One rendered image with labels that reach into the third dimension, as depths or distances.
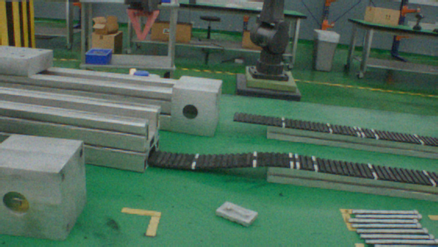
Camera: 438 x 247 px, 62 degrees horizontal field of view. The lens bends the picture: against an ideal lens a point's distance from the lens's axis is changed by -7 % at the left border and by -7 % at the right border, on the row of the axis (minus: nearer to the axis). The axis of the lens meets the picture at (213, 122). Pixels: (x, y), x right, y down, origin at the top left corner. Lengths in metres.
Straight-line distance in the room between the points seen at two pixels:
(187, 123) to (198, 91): 0.07
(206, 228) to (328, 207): 0.20
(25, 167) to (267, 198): 0.34
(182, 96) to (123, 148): 0.20
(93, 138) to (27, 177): 0.20
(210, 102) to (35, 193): 0.42
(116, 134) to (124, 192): 0.10
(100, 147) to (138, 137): 0.07
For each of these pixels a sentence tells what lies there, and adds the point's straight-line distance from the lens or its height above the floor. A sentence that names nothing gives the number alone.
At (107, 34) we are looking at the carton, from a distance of 5.78.
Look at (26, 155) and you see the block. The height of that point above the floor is 0.87.
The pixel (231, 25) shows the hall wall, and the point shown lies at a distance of 8.28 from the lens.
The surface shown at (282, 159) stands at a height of 0.81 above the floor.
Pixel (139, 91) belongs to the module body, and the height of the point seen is 0.86.
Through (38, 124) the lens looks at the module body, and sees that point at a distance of 0.68.
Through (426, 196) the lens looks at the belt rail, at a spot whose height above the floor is 0.79.
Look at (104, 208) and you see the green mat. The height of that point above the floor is 0.78.
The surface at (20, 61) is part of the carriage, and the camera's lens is 0.89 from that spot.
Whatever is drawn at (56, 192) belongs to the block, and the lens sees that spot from 0.46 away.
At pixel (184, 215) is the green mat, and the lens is 0.54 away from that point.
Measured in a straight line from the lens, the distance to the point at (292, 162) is 0.64.
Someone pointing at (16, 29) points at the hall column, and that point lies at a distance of 3.84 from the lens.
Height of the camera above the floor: 1.08
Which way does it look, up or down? 20 degrees down
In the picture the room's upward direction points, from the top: 5 degrees clockwise
